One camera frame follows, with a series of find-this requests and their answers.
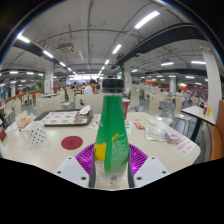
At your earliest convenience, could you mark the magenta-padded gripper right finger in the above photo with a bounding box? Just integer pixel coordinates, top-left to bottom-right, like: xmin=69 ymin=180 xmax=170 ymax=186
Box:
xmin=127 ymin=143 xmax=171 ymax=189

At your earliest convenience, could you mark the group of ceiling lights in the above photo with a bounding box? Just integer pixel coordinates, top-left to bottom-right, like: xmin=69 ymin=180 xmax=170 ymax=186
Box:
xmin=0 ymin=9 xmax=208 ymax=91

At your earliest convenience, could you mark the ceiling air conditioner unit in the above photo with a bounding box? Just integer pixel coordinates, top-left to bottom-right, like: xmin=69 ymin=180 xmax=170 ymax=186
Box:
xmin=56 ymin=42 xmax=75 ymax=55

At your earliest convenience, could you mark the white leaflet with red print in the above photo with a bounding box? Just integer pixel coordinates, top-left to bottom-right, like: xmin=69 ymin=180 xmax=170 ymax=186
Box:
xmin=173 ymin=134 xmax=198 ymax=157

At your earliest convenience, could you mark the brown food tray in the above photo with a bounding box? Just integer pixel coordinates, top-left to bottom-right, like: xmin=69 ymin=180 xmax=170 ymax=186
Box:
xmin=34 ymin=108 xmax=95 ymax=127

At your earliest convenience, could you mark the group of beige chairs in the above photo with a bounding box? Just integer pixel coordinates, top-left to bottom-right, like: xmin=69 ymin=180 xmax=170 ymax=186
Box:
xmin=0 ymin=84 xmax=208 ymax=128

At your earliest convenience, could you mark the flat round red coaster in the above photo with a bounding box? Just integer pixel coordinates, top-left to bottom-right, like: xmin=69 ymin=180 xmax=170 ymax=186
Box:
xmin=60 ymin=135 xmax=84 ymax=151

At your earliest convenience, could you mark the person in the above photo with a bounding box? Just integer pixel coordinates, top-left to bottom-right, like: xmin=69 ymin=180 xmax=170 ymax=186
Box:
xmin=83 ymin=79 xmax=98 ymax=97

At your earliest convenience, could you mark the red sauce packet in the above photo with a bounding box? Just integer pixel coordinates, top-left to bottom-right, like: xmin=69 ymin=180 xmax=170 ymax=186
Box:
xmin=133 ymin=121 xmax=147 ymax=130

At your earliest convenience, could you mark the crumpled white napkin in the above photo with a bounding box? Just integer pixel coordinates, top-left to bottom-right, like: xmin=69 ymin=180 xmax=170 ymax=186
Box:
xmin=78 ymin=104 xmax=92 ymax=115

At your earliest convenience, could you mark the clear plastic bag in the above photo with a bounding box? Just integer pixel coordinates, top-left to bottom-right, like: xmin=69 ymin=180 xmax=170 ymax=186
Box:
xmin=145 ymin=125 xmax=181 ymax=145

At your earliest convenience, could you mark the beige neighbouring table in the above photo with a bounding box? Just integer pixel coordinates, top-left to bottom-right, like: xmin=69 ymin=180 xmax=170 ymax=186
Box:
xmin=181 ymin=105 xmax=218 ymax=143

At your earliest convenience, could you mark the green plastic drink bottle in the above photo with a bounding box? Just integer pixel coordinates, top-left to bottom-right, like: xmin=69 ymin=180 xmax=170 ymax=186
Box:
xmin=92 ymin=78 xmax=131 ymax=190

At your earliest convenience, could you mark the white polka-dot mug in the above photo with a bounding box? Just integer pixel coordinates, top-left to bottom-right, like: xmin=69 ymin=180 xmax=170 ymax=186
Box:
xmin=20 ymin=120 xmax=48 ymax=145

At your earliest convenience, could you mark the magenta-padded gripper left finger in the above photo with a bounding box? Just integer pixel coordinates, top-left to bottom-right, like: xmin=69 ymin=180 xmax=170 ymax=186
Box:
xmin=54 ymin=143 xmax=98 ymax=189

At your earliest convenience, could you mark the small red card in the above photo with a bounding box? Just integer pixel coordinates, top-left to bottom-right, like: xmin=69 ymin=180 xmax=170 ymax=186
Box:
xmin=0 ymin=129 xmax=8 ymax=143

